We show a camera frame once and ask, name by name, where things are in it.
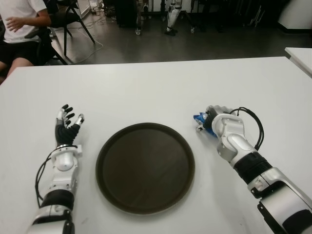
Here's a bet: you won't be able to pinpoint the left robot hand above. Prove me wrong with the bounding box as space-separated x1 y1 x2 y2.
55 104 85 147

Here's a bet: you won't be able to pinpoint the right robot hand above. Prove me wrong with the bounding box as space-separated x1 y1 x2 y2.
194 104 234 132

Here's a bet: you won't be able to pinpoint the blue Oreo package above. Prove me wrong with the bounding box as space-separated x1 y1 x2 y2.
193 112 219 139

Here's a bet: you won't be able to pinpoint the round dark brown tray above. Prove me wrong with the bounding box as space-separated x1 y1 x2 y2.
95 121 196 215

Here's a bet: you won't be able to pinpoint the black office chair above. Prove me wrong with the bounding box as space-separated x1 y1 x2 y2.
24 26 68 65

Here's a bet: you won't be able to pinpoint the white side table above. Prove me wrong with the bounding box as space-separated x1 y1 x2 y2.
284 46 312 80

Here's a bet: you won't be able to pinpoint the folded metal stand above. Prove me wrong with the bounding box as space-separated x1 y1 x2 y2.
243 3 266 28

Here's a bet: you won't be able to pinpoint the white humanoid robot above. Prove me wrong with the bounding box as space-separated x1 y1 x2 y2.
163 0 184 36

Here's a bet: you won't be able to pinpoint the black folding chair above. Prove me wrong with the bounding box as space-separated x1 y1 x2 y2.
46 0 96 63

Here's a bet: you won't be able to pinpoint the white partition panel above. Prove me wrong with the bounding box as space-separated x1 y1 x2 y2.
277 0 312 32

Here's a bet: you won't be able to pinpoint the seated person white shirt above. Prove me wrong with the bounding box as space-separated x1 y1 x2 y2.
0 0 53 85

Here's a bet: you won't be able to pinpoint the white display cabinet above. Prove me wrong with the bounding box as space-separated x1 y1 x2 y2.
79 0 93 16

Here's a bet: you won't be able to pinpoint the black cabinet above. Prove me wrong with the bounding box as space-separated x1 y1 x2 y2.
116 0 142 35

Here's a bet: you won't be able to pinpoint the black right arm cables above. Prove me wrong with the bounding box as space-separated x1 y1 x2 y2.
230 106 264 150

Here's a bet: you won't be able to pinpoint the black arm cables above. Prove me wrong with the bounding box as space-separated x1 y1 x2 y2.
35 153 56 208
230 106 264 150

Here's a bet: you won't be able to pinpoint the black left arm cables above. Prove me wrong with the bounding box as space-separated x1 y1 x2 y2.
35 153 56 208

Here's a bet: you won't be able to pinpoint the white floor cable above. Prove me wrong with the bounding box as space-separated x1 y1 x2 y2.
50 21 104 64

